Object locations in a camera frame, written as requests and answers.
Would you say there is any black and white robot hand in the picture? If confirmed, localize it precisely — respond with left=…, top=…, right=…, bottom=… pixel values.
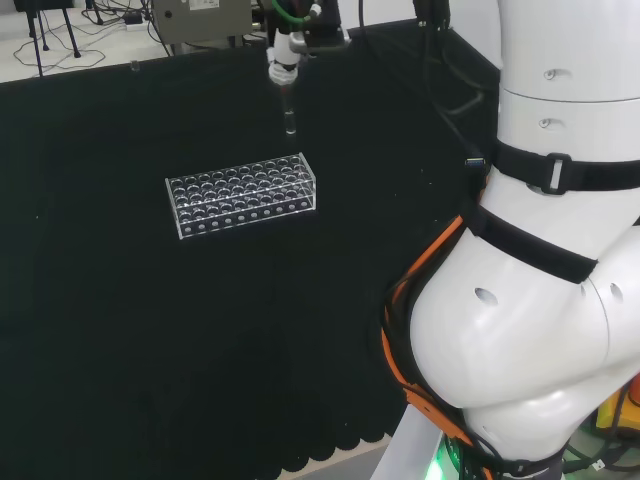
left=266, top=0, right=352, bottom=85

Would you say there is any clear acrylic test tube rack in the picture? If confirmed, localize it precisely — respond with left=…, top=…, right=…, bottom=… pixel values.
left=164, top=151, right=320, bottom=242

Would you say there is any black tripod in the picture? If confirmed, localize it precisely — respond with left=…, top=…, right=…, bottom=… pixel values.
left=13, top=0, right=83, bottom=77

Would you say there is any yellow stop button box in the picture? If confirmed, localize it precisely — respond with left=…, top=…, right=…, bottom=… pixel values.
left=593, top=374, right=640, bottom=442

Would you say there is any grey metal control box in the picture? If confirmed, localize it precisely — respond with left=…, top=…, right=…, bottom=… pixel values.
left=151, top=0, right=255, bottom=47

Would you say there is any orange cable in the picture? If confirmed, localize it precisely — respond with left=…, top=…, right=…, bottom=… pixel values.
left=381, top=214, right=476, bottom=451

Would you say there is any black bench cloth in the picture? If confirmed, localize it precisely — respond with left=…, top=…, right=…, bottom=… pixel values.
left=0, top=23, right=502, bottom=475

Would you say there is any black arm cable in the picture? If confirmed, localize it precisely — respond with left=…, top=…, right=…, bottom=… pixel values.
left=421, top=22, right=494, bottom=177

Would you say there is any thin floor cable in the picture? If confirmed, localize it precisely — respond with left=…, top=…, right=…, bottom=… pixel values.
left=10, top=7, right=126, bottom=72

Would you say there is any green cable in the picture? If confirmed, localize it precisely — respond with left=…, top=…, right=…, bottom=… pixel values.
left=271, top=0, right=315, bottom=25

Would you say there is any clear glass test tube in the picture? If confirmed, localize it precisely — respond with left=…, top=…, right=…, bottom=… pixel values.
left=280, top=80, right=299, bottom=138

